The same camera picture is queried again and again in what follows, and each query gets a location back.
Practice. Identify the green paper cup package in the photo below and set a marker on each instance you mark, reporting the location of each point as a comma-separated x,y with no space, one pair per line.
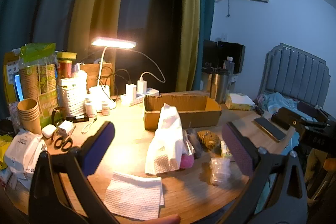
39,74

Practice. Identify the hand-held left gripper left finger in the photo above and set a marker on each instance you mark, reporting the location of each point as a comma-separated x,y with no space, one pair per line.
98,148

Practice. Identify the white woven basket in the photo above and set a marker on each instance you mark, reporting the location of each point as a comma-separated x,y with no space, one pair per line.
72,96

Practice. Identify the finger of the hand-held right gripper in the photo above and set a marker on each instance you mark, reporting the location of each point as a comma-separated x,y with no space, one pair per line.
283,119
308,108

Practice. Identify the black monitor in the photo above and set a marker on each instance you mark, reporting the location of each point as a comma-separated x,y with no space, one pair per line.
231,54

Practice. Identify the yellow tissue pack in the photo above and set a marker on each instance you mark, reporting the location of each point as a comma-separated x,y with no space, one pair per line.
240,102

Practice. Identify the black smartphone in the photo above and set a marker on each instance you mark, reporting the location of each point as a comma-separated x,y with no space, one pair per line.
270,129

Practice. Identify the clear water bottle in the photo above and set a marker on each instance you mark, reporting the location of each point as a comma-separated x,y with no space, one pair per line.
229,64

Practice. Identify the white desk lamp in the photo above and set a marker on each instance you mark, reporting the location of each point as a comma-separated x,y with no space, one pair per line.
113,43

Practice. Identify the white wall charger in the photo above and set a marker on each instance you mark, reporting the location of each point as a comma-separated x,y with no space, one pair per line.
130,90
142,85

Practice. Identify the grey padded bed headboard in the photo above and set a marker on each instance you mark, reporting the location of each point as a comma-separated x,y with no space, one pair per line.
296,71

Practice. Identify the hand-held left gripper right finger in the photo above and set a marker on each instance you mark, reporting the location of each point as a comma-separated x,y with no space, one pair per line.
237,150

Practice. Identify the stack of brown paper cups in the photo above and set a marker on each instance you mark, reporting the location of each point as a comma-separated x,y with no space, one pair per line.
28,116

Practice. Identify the light blue blanket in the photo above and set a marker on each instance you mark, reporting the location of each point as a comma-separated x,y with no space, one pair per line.
278,102

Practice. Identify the small white tube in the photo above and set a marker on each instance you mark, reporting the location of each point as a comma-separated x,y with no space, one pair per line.
225,149

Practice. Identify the white cube charger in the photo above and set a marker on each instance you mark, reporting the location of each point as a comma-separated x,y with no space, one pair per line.
65,127

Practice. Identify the white earbuds case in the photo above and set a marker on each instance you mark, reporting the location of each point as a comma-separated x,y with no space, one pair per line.
48,131

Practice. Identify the clear plastic wrap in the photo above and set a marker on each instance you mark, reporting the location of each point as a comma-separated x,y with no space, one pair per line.
219,170

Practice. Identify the cardboard box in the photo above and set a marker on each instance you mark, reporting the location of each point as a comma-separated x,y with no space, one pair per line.
189,108

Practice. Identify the small white pill bottle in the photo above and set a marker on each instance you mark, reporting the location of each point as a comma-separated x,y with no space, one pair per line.
105,109

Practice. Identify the yellow curtain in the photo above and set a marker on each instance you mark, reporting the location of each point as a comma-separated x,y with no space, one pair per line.
97,3
190,29

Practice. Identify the yellow box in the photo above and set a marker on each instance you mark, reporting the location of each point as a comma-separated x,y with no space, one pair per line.
10,69

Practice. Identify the person's left hand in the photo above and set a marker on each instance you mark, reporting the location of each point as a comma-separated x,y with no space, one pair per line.
162,220

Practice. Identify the jar with yellow lid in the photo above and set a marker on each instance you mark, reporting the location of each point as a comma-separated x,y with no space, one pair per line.
65,66

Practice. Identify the white wet wipes pack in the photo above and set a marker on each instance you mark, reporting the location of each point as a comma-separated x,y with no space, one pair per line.
22,153

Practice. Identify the white paper towel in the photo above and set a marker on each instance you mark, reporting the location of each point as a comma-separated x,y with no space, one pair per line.
165,142
135,195

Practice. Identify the stainless steel tumbler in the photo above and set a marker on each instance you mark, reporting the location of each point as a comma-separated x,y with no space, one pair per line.
220,85

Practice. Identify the pink fuzzy cloth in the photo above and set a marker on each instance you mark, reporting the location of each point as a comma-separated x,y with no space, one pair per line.
187,161

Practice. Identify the white power strip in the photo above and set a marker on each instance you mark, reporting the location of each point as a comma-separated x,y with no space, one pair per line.
147,94

